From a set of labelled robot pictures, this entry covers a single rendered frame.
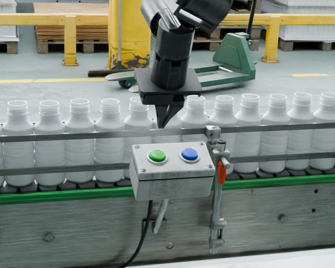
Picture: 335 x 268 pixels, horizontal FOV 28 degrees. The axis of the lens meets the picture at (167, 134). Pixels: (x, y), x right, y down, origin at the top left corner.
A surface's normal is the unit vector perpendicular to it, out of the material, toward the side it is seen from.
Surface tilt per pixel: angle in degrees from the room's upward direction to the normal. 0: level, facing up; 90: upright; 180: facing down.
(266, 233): 90
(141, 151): 20
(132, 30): 90
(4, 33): 89
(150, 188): 110
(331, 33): 90
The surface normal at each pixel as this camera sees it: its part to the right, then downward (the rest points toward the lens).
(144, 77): 0.13, -0.76
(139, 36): 0.24, 0.34
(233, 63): -0.83, 0.15
